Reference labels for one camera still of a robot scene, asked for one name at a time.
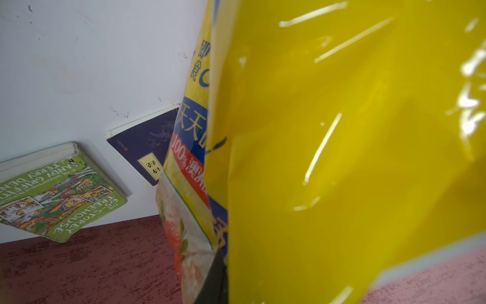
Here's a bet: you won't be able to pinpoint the green treehouse book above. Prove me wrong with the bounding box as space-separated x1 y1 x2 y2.
1 142 127 243

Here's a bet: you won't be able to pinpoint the dark purple book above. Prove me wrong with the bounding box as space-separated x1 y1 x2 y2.
105 104 180 186

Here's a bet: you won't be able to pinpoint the yellow oats bag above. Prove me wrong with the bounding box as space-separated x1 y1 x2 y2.
156 1 485 303

